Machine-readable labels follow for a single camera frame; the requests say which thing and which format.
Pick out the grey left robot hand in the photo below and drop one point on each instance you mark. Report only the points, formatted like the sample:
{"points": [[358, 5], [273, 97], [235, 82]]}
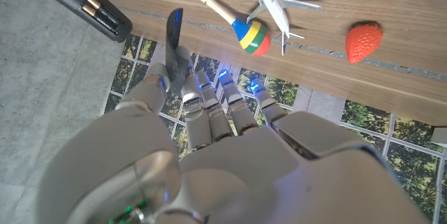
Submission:
{"points": [[244, 182]]}

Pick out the black remote battery cover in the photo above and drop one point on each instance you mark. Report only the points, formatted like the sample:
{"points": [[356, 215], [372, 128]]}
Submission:
{"points": [[173, 35]]}

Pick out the colourful striped wooden maraca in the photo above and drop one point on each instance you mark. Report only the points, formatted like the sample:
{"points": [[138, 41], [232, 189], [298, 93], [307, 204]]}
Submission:
{"points": [[253, 37]]}

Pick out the copper-top AA battery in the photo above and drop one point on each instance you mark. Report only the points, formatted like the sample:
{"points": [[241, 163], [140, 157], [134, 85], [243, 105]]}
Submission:
{"points": [[104, 10], [99, 19]]}

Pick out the printed window forest backdrop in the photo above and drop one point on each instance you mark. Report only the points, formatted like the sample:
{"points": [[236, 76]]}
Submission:
{"points": [[366, 119]]}

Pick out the white toy airplane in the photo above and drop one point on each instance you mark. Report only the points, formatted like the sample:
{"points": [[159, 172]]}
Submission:
{"points": [[274, 2]]}

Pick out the red toy strawberry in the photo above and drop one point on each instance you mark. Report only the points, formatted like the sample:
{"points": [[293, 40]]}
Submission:
{"points": [[363, 42]]}

